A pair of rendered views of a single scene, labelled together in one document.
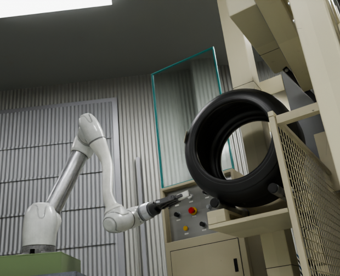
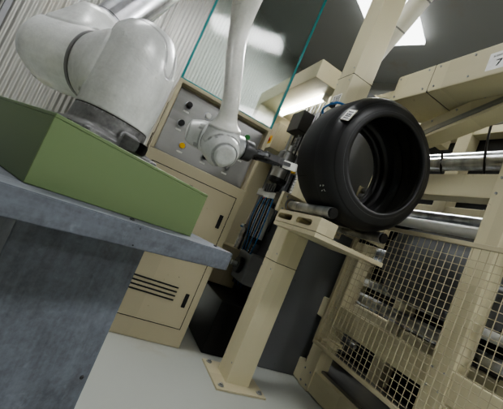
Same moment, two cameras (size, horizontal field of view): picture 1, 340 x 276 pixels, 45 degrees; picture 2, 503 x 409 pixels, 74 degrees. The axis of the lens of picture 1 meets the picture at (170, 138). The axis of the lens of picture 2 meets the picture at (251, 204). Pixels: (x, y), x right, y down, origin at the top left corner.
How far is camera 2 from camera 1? 1.69 m
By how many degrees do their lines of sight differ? 54
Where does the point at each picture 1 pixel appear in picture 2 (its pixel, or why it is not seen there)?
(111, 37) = not seen: outside the picture
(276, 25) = (500, 111)
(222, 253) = (212, 203)
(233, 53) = (376, 37)
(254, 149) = not seen: hidden behind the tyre
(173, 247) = (158, 157)
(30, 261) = (155, 186)
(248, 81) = (368, 81)
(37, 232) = (148, 104)
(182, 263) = not seen: hidden behind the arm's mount
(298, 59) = (449, 135)
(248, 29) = (482, 83)
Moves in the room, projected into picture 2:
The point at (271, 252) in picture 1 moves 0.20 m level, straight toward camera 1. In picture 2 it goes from (288, 251) to (320, 265)
